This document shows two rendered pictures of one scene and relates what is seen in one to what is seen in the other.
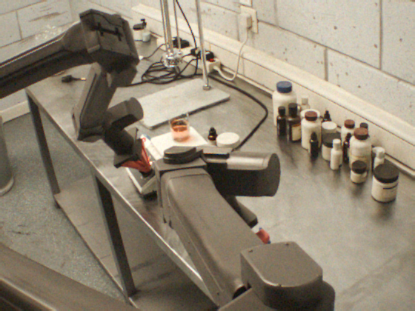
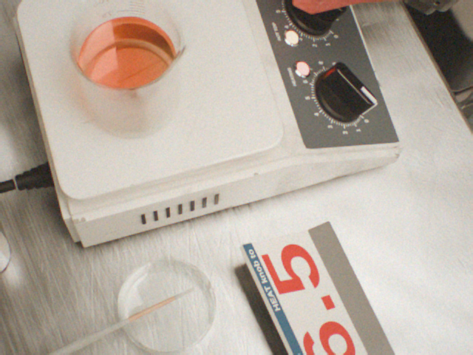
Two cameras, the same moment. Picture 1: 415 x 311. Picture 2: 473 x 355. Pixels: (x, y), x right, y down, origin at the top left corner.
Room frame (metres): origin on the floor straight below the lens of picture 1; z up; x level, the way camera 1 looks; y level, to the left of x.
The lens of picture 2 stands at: (1.45, 0.10, 1.30)
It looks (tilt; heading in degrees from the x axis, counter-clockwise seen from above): 72 degrees down; 176
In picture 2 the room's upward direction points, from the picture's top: 9 degrees clockwise
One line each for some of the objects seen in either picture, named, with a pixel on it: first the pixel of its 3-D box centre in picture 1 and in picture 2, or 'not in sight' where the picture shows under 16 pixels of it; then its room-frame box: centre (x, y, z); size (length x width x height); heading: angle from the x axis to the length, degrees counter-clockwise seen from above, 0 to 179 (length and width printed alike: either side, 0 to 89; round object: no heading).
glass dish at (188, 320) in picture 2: not in sight; (167, 308); (1.36, 0.08, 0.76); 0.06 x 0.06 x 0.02
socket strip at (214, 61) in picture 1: (186, 52); not in sight; (2.05, 0.02, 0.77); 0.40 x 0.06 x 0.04; 29
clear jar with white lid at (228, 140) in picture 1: (229, 151); not in sight; (1.26, -0.07, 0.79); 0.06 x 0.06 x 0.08
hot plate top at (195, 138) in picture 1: (178, 143); (148, 72); (1.25, 0.06, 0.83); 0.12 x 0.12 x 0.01; 21
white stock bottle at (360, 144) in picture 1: (360, 149); not in sight; (1.17, -0.40, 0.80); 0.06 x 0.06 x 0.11
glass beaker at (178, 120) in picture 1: (178, 126); (134, 66); (1.27, 0.06, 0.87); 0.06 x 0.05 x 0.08; 99
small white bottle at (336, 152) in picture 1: (336, 154); not in sight; (1.18, -0.34, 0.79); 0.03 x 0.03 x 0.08
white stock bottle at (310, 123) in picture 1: (311, 129); not in sight; (1.30, -0.30, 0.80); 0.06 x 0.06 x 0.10
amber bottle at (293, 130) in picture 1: (293, 122); not in sight; (1.35, -0.26, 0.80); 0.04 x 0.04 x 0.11
